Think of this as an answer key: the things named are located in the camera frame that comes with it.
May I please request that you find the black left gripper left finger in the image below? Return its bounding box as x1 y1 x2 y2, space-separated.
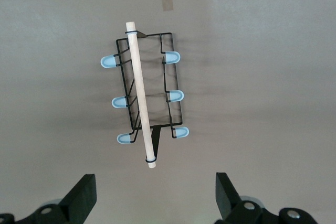
26 173 98 224

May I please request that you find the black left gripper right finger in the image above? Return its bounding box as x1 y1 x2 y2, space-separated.
215 172 316 224

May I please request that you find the black wire cup holder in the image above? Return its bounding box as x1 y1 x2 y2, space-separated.
99 21 190 169

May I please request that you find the brown table cover mat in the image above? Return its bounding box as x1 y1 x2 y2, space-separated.
0 0 336 224

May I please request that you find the small brown tape patch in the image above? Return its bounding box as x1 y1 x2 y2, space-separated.
161 0 175 12

